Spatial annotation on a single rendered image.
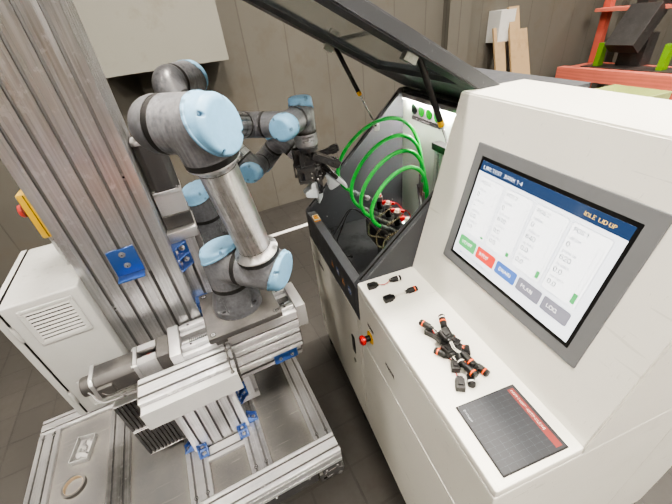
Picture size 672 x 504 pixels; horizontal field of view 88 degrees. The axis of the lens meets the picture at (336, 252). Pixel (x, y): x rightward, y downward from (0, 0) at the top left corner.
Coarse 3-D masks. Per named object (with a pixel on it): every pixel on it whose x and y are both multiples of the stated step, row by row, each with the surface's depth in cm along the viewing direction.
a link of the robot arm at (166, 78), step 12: (156, 72) 113; (168, 72) 113; (180, 72) 116; (156, 84) 113; (168, 84) 112; (180, 84) 114; (240, 156) 121; (252, 156) 122; (264, 156) 128; (240, 168) 121; (252, 168) 120; (264, 168) 125; (252, 180) 122
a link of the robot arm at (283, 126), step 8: (264, 112) 101; (272, 112) 100; (280, 112) 99; (288, 112) 98; (296, 112) 100; (264, 120) 100; (272, 120) 97; (280, 120) 95; (288, 120) 96; (296, 120) 98; (304, 120) 103; (264, 128) 101; (272, 128) 98; (280, 128) 97; (288, 128) 96; (296, 128) 99; (304, 128) 105; (264, 136) 103; (272, 136) 99; (280, 136) 98; (288, 136) 98
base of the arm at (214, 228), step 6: (198, 222) 138; (204, 222) 138; (210, 222) 139; (216, 222) 141; (222, 222) 144; (198, 228) 140; (204, 228) 139; (210, 228) 140; (216, 228) 141; (222, 228) 144; (204, 234) 140; (210, 234) 140; (216, 234) 141; (222, 234) 143; (228, 234) 146; (204, 240) 141; (210, 240) 141
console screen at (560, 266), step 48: (480, 144) 92; (480, 192) 93; (528, 192) 79; (576, 192) 69; (480, 240) 94; (528, 240) 80; (576, 240) 70; (624, 240) 62; (528, 288) 81; (576, 288) 70; (624, 288) 62; (576, 336) 71
